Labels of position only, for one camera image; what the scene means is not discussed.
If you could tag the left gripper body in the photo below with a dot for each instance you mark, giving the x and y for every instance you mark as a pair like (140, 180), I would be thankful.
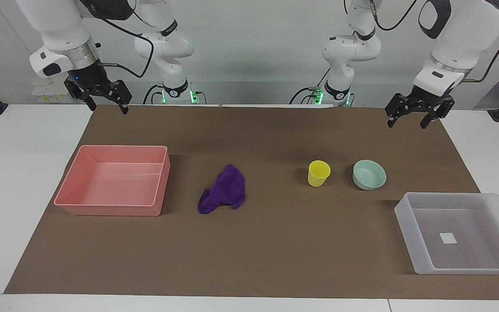
(427, 95)

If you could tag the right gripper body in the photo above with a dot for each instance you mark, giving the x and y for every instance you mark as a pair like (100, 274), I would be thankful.
(87, 76)

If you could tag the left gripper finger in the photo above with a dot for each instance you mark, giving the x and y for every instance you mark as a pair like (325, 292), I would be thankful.
(399, 108)
(438, 110)

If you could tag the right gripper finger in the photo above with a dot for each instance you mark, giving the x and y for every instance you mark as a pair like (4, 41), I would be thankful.
(118, 94)
(77, 92)

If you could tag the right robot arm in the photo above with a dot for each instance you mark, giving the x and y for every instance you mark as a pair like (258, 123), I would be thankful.
(59, 30)

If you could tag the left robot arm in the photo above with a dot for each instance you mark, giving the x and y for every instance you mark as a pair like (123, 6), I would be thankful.
(457, 39)

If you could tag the mint green bowl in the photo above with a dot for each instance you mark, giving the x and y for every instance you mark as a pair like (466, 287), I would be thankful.
(369, 174)

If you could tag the pink plastic bin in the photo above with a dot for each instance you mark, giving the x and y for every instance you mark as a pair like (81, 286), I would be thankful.
(115, 180)

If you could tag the yellow plastic cup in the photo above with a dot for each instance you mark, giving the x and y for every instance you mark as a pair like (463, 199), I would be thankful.
(318, 173)

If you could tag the clear plastic bin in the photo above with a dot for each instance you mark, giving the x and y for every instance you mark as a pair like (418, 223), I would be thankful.
(461, 232)

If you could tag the purple cloth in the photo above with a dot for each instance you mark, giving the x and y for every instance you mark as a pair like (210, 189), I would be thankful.
(224, 190)

